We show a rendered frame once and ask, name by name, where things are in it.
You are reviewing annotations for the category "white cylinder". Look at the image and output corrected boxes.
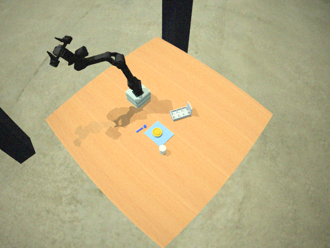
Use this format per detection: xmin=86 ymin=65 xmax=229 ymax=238
xmin=159 ymin=145 xmax=166 ymax=154

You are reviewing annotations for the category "yellow plate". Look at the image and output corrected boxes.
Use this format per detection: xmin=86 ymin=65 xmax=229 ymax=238
xmin=152 ymin=128 xmax=162 ymax=137

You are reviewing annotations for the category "light blue flat square mat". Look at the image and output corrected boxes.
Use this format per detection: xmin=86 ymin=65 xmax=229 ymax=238
xmin=144 ymin=121 xmax=174 ymax=146

